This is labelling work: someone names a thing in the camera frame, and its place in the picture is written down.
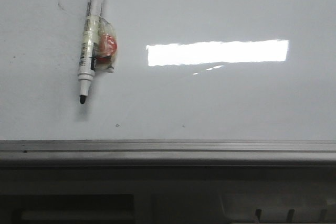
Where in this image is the white black-tipped whiteboard marker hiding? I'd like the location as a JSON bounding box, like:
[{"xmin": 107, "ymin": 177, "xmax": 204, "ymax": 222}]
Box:
[{"xmin": 78, "ymin": 0, "xmax": 104, "ymax": 104}]

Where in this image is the white glossy whiteboard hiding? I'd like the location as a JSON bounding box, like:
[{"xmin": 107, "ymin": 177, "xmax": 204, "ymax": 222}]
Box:
[{"xmin": 1, "ymin": 0, "xmax": 335, "ymax": 141}]

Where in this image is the grey aluminium whiteboard tray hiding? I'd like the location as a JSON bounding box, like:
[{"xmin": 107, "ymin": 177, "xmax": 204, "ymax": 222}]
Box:
[{"xmin": 1, "ymin": 140, "xmax": 335, "ymax": 167}]

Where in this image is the grey cabinet below whiteboard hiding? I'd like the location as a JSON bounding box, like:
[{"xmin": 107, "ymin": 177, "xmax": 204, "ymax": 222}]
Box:
[{"xmin": 1, "ymin": 167, "xmax": 335, "ymax": 223}]

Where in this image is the red magnet taped to marker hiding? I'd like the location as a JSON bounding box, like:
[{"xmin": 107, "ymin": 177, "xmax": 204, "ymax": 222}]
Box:
[{"xmin": 94, "ymin": 18, "xmax": 118, "ymax": 73}]

